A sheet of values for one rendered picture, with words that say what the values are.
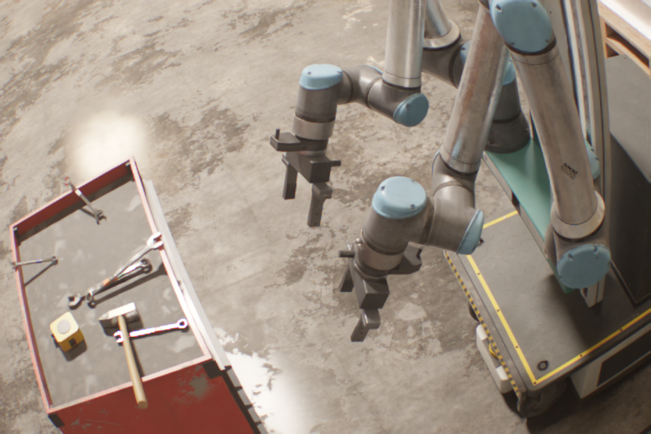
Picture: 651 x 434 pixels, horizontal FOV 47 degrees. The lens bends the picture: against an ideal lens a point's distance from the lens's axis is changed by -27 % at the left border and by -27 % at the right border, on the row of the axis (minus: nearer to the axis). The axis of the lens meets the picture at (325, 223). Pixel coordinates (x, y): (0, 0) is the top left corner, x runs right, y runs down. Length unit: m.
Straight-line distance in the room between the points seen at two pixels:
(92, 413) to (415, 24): 1.15
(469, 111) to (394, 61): 0.35
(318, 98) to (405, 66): 0.21
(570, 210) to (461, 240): 0.26
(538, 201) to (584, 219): 0.49
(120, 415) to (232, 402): 0.27
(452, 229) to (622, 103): 0.86
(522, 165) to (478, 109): 0.60
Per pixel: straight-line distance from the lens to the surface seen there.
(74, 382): 1.90
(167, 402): 1.84
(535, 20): 1.45
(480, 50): 1.69
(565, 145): 1.63
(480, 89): 1.74
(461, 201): 1.83
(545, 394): 2.54
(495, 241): 2.72
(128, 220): 2.18
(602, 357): 2.47
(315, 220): 2.21
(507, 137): 2.36
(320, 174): 2.17
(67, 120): 4.51
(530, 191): 2.27
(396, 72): 2.08
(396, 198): 1.77
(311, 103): 2.12
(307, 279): 3.17
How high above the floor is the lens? 2.26
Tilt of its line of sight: 43 degrees down
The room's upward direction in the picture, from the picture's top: 15 degrees counter-clockwise
